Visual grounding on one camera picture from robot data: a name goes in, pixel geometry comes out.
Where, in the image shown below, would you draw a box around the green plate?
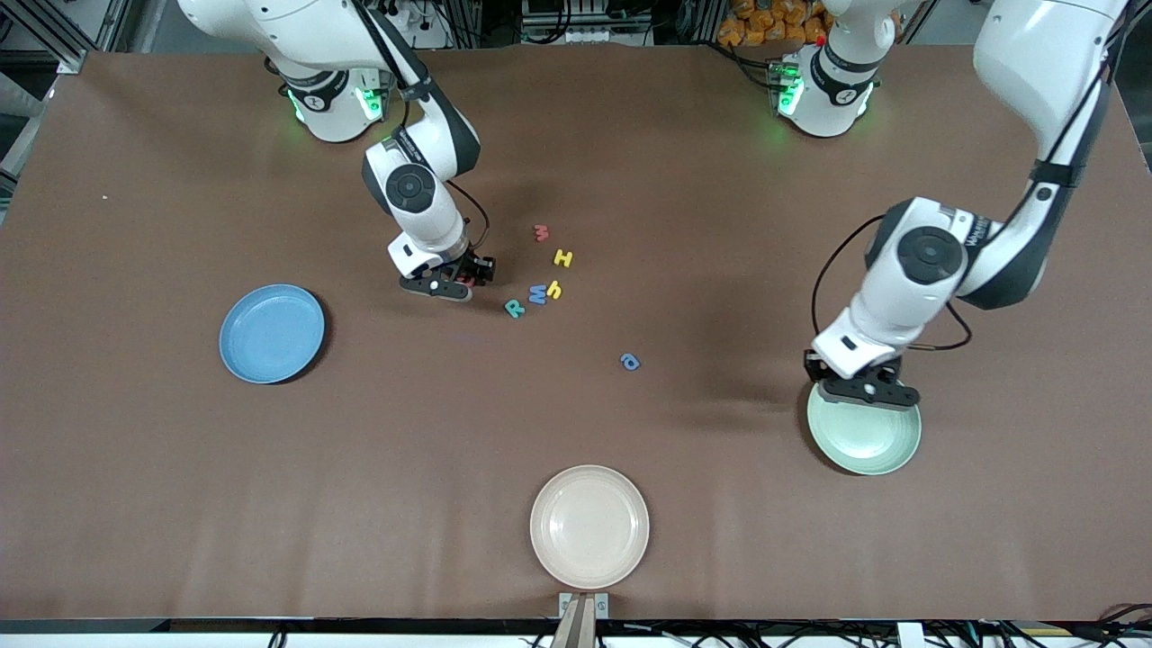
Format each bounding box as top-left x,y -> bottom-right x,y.
806,382 -> 923,476

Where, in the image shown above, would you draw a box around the blue plate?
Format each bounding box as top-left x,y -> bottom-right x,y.
219,283 -> 326,385

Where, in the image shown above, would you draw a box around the beige plate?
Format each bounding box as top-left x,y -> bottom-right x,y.
529,464 -> 651,591

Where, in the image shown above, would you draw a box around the brown table cover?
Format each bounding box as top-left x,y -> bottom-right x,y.
0,43 -> 1152,622

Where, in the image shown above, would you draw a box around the white ventilated equipment box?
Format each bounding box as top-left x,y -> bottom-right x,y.
520,0 -> 656,46

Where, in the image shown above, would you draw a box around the orange snack packets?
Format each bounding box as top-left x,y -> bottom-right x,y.
717,0 -> 829,48

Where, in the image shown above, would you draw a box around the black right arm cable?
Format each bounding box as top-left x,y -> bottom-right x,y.
351,0 -> 491,264

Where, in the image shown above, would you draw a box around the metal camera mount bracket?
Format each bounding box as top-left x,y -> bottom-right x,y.
551,592 -> 611,648

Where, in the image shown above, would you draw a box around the aluminium frame post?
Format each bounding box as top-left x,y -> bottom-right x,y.
0,0 -> 136,75

